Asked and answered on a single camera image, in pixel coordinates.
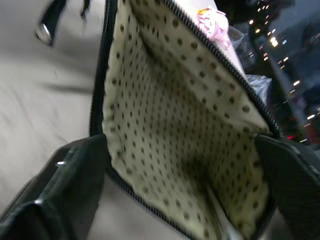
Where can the pink and white packet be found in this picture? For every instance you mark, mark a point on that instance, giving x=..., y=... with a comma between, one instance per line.
x=212, y=25

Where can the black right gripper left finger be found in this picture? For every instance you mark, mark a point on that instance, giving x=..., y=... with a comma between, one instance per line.
x=57, y=190

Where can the clear plastic bag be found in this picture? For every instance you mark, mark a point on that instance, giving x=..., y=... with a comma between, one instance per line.
x=257, y=85

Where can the white tablecloth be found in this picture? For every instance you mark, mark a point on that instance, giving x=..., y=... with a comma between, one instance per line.
x=37, y=100

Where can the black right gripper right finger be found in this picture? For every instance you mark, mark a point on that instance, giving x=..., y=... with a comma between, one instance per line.
x=295, y=185

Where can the grid pouch with dotted lining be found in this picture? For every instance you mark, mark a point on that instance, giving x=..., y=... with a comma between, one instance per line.
x=180, y=120

